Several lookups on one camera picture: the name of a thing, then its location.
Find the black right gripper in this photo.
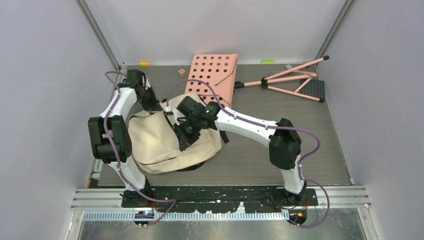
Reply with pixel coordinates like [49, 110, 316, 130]
[172, 117, 202, 153]

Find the beige canvas backpack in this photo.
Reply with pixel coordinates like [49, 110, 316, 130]
[128, 110, 222, 175]

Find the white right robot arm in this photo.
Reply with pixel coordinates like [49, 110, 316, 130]
[167, 96, 307, 205]

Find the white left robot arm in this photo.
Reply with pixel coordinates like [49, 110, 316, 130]
[88, 69, 162, 207]

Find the yellow block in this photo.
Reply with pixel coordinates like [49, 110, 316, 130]
[139, 62, 150, 67]

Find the small wooden cube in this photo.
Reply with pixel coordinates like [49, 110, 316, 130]
[178, 69, 186, 78]

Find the pink perforated music stand tray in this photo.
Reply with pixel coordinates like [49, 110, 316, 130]
[184, 53, 238, 108]

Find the green block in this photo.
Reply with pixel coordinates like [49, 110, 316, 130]
[261, 60, 275, 65]

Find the grey lego strip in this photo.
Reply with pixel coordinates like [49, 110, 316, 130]
[268, 64, 293, 77]

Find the pink folding tripod stand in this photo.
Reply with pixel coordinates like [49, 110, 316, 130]
[234, 55, 330, 103]

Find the dark grey lego baseplate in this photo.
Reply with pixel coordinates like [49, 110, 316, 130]
[298, 79, 326, 103]

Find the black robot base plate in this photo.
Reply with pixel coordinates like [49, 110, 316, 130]
[120, 185, 318, 214]

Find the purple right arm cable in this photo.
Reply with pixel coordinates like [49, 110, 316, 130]
[165, 78, 331, 229]

